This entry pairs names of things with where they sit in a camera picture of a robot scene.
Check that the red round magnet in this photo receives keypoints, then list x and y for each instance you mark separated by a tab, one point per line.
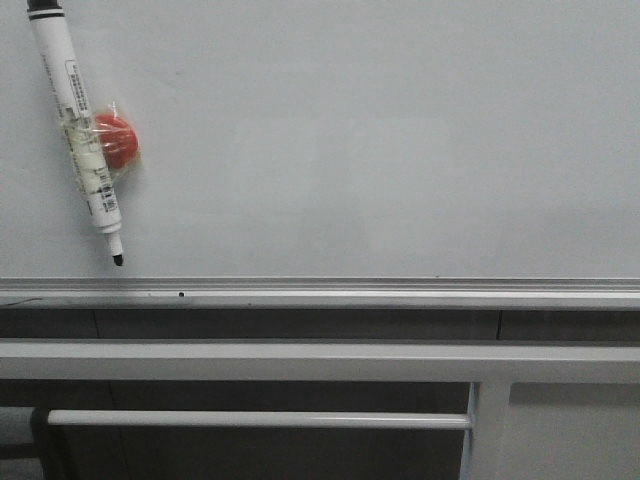
118	140

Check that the white whiteboard marker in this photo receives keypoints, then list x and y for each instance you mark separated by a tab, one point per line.
51	31

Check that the white whiteboard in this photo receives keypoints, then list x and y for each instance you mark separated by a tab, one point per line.
415	153

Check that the white horizontal stand rod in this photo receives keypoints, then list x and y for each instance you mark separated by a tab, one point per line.
260	419

